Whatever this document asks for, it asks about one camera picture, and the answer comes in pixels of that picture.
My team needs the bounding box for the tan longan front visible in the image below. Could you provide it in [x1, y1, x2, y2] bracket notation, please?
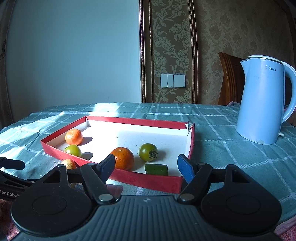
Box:
[61, 159, 76, 170]

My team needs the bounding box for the orange tangerine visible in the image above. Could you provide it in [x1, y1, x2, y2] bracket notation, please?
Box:
[111, 147, 134, 171]
[65, 129, 83, 145]

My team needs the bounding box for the light green tomato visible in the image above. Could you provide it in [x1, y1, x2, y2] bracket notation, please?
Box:
[64, 145, 82, 157]

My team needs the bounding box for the green cucumber chunk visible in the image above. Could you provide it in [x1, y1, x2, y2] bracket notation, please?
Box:
[144, 163, 168, 176]

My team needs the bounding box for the dark green tomato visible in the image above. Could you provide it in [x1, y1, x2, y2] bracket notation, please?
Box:
[138, 143, 158, 162]

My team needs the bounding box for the teal plaid tablecloth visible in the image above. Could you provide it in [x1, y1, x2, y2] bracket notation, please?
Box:
[0, 102, 296, 241]

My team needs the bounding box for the pink towel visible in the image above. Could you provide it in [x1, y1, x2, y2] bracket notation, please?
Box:
[0, 199, 19, 241]

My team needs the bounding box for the red shallow cardboard tray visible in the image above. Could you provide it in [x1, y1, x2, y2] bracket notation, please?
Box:
[41, 115, 195, 194]

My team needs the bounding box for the light blue electric kettle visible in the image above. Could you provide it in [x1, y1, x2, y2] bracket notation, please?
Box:
[236, 55, 295, 145]

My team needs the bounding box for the white wall switch panel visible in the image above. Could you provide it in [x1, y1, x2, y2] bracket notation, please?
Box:
[161, 74, 186, 88]

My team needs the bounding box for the ornate wallpaper panel frame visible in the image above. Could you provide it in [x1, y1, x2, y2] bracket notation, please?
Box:
[139, 1, 199, 103]

